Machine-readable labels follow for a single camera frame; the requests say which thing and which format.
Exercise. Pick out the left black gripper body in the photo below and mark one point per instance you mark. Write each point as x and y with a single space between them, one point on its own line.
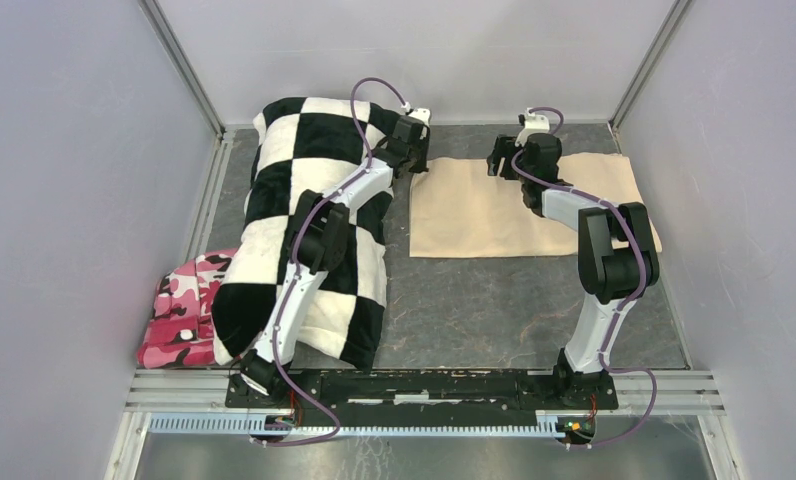
420 156

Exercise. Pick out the white toothed cable rail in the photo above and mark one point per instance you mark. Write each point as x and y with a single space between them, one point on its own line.
276 426

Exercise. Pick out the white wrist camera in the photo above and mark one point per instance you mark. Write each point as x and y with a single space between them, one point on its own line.
421 114
531 123

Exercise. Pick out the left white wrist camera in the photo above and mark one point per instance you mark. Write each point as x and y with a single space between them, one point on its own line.
421 114

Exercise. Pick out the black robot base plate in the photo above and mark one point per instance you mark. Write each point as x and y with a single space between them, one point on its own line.
433 398

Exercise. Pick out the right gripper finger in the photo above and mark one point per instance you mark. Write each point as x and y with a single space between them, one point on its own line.
504 147
494 164

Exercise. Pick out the beige surgical wrap cloth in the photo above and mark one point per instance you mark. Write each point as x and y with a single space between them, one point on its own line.
458 211

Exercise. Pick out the black white checkered blanket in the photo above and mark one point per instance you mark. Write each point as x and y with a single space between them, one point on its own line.
308 143

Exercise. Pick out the pink camouflage cloth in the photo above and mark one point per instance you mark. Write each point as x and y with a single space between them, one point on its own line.
180 331

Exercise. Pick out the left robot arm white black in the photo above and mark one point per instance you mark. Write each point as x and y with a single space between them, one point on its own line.
317 241

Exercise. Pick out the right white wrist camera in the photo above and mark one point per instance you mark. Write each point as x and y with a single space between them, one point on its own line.
531 123

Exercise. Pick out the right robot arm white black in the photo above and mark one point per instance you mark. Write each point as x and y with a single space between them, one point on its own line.
616 255

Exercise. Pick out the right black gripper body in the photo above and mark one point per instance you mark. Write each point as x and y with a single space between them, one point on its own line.
519 161

